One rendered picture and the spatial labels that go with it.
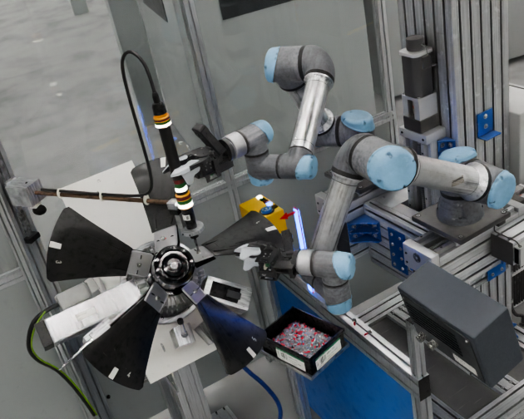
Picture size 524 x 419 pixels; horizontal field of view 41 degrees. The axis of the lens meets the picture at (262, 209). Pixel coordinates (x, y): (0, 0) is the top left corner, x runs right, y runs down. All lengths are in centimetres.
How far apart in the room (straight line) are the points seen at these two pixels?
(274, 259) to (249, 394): 145
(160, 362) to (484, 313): 106
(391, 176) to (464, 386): 129
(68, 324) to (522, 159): 165
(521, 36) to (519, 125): 397
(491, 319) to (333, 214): 60
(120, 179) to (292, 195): 98
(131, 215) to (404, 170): 94
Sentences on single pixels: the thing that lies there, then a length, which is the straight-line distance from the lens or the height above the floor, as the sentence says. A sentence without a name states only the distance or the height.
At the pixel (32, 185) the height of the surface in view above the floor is 139.
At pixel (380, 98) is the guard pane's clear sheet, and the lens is 324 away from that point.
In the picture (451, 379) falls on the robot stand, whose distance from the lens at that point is 296.
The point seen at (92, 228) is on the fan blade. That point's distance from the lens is 203.
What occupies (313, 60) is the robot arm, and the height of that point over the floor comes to 158.
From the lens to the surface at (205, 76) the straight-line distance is 272.
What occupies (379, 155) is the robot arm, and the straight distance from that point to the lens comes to 184.
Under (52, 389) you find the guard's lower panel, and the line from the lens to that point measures 304.
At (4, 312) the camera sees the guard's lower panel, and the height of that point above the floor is 86.
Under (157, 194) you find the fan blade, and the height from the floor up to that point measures 135.
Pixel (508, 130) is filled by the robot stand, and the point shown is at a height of 116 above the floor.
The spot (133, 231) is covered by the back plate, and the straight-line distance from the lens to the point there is 232.
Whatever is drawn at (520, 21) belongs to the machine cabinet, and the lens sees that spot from 649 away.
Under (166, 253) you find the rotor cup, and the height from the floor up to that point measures 125.
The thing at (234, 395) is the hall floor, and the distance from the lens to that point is 334.
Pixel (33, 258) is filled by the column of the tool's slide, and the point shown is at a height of 110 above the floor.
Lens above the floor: 229
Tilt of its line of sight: 29 degrees down
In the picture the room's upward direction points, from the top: 12 degrees counter-clockwise
